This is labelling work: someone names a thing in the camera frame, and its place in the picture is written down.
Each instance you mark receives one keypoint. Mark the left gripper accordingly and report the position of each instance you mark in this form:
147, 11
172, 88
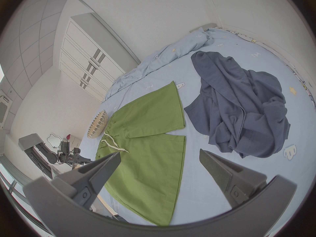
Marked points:
75, 160

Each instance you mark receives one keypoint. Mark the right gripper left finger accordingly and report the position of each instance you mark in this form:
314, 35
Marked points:
93, 179

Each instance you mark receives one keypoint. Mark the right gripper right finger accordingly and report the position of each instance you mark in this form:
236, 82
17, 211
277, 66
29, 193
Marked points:
222, 179

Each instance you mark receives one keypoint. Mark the green shorts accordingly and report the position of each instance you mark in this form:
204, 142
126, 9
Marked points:
148, 142

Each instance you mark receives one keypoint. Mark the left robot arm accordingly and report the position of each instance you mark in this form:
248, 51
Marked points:
49, 157

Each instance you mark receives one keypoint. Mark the bed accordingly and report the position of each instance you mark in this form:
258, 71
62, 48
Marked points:
222, 194

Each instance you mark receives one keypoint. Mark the round woven basket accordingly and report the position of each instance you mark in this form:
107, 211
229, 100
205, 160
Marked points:
98, 123

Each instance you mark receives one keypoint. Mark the dark blue garment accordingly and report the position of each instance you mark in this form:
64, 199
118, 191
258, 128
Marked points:
239, 107

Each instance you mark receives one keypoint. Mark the window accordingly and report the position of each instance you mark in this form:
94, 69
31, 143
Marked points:
17, 194

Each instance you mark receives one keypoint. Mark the ceiling air conditioner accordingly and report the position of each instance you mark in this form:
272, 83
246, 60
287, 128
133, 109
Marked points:
5, 110

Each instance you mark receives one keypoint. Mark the white wardrobe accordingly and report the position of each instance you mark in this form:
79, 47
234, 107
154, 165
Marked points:
88, 55

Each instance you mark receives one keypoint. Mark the square ceiling light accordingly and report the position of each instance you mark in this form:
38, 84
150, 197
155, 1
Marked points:
1, 76

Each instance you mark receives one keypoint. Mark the pale blue quilt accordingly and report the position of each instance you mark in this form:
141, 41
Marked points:
160, 58

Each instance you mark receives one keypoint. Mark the grey bedside table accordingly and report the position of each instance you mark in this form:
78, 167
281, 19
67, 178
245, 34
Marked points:
203, 26

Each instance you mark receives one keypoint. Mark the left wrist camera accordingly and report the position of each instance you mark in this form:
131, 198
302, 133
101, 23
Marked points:
77, 150

